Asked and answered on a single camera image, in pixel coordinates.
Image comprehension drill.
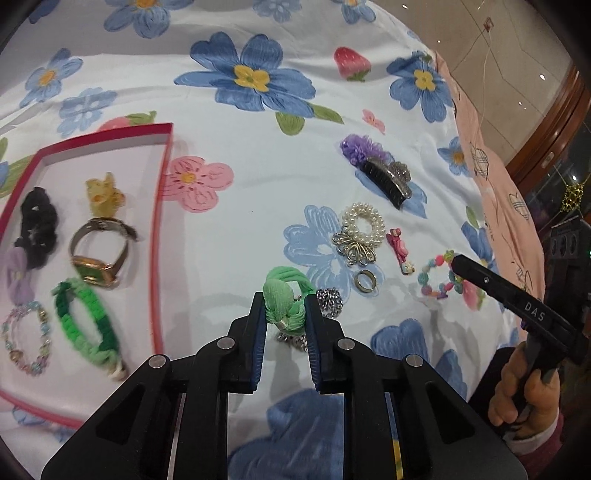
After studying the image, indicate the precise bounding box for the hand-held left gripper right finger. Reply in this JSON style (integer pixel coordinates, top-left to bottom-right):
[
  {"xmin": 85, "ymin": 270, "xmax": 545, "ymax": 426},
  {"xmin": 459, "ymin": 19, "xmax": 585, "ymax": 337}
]
[{"xmin": 302, "ymin": 295, "xmax": 529, "ymax": 480}]

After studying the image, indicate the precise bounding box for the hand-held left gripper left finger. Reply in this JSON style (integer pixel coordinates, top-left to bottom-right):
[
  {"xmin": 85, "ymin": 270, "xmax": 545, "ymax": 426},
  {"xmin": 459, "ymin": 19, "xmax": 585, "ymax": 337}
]
[{"xmin": 41, "ymin": 292, "xmax": 269, "ymax": 480}]

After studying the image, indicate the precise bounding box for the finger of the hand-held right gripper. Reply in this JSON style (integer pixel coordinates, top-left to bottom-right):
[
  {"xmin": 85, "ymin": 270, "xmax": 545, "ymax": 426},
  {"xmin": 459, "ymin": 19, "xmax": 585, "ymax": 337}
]
[{"xmin": 450, "ymin": 254, "xmax": 588, "ymax": 361}]

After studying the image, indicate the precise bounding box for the green fabric chain bracelet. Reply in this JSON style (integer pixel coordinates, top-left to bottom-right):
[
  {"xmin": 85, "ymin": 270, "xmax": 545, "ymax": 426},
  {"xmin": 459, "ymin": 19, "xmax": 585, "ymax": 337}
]
[{"xmin": 262, "ymin": 267, "xmax": 342, "ymax": 354}]

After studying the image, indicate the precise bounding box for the colourful bead bracelet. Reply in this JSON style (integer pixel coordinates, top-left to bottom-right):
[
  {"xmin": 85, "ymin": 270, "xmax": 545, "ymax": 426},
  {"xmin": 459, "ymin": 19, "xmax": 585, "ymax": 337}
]
[{"xmin": 418, "ymin": 249, "xmax": 485, "ymax": 310}]

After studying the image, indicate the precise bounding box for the gold wristwatch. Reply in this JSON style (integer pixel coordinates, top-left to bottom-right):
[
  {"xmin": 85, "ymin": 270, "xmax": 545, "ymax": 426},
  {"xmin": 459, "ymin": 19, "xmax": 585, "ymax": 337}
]
[{"xmin": 69, "ymin": 217, "xmax": 138, "ymax": 291}]

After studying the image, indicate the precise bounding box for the red tray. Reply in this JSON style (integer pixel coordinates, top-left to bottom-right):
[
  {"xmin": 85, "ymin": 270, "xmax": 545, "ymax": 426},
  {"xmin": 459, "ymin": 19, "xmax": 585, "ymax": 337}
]
[{"xmin": 0, "ymin": 122, "xmax": 175, "ymax": 428}]

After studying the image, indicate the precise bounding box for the green braided bracelet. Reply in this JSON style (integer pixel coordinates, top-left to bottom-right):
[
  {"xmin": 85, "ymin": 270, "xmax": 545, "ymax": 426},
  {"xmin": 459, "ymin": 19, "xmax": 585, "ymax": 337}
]
[{"xmin": 51, "ymin": 278, "xmax": 127, "ymax": 381}]

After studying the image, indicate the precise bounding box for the yellow hair claw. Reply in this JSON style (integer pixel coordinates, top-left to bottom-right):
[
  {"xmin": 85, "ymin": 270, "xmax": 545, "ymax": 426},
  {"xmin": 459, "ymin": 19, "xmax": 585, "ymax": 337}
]
[{"xmin": 85, "ymin": 172, "xmax": 126, "ymax": 217}]

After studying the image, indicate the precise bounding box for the pastel bead bracelet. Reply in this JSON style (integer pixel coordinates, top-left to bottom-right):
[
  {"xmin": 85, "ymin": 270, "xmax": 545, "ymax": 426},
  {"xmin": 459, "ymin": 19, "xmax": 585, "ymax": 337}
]
[{"xmin": 1, "ymin": 300, "xmax": 52, "ymax": 374}]

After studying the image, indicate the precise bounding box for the purple bow hair tie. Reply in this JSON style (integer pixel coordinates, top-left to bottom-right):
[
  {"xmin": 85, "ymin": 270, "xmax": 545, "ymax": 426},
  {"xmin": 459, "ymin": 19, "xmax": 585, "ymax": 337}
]
[{"xmin": 0, "ymin": 247, "xmax": 33, "ymax": 304}]

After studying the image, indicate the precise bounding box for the black scrunchie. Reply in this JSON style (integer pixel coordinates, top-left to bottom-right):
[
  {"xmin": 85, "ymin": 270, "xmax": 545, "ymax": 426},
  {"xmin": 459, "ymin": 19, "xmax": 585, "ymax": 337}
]
[{"xmin": 13, "ymin": 188, "xmax": 60, "ymax": 271}]

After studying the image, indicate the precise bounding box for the person's right forearm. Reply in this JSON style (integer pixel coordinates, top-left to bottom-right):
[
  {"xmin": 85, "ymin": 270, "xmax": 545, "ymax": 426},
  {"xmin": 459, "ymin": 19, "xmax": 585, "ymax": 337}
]
[{"xmin": 508, "ymin": 411, "xmax": 567, "ymax": 462}]

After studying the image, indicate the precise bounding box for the person's right hand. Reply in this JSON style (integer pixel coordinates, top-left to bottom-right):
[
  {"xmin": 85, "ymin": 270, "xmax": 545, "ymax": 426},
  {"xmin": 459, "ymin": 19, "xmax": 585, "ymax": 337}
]
[{"xmin": 488, "ymin": 342, "xmax": 561, "ymax": 430}]

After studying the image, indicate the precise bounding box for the gold snowflake ornament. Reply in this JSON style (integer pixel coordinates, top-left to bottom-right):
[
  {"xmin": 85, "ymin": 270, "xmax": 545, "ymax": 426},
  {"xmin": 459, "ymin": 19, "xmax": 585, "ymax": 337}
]
[{"xmin": 560, "ymin": 182, "xmax": 587, "ymax": 213}]

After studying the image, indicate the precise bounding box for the pink blanket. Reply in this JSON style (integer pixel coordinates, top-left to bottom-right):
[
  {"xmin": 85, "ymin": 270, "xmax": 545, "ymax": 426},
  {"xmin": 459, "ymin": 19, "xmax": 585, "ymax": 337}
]
[{"xmin": 434, "ymin": 51, "xmax": 559, "ymax": 301}]

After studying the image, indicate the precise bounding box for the pink hair clip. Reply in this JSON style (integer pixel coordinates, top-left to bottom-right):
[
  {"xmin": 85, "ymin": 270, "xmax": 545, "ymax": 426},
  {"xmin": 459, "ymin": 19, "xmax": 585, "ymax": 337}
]
[{"xmin": 385, "ymin": 226, "xmax": 416, "ymax": 276}]

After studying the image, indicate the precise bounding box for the dark clothing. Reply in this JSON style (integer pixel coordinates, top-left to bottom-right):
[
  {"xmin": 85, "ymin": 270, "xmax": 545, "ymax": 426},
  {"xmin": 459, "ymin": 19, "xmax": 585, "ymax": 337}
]
[{"xmin": 462, "ymin": 346, "xmax": 591, "ymax": 480}]

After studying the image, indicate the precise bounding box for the wooden glass cabinet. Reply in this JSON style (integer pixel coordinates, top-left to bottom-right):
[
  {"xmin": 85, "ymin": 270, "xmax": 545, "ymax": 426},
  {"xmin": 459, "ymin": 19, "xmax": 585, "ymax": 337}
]
[{"xmin": 505, "ymin": 60, "xmax": 591, "ymax": 232}]

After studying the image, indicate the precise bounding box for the black purple flower hair claw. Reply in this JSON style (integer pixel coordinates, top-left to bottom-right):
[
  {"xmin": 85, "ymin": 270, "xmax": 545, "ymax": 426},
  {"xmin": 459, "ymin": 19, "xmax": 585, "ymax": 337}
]
[{"xmin": 340, "ymin": 134, "xmax": 413, "ymax": 211}]

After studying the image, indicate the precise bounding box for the floral bedsheet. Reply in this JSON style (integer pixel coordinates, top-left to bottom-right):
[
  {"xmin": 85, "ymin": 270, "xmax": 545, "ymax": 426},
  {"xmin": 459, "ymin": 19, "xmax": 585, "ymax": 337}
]
[{"xmin": 0, "ymin": 0, "xmax": 509, "ymax": 480}]

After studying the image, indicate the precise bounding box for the silver ring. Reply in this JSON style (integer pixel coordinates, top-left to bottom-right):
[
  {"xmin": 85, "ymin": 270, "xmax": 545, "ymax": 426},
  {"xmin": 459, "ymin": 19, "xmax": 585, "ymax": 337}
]
[{"xmin": 353, "ymin": 270, "xmax": 378, "ymax": 294}]

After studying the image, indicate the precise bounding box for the pearl bracelet with silver flower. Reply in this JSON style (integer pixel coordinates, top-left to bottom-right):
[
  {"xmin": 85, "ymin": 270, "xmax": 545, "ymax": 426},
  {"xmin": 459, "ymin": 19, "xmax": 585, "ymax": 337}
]
[{"xmin": 332, "ymin": 202, "xmax": 385, "ymax": 267}]

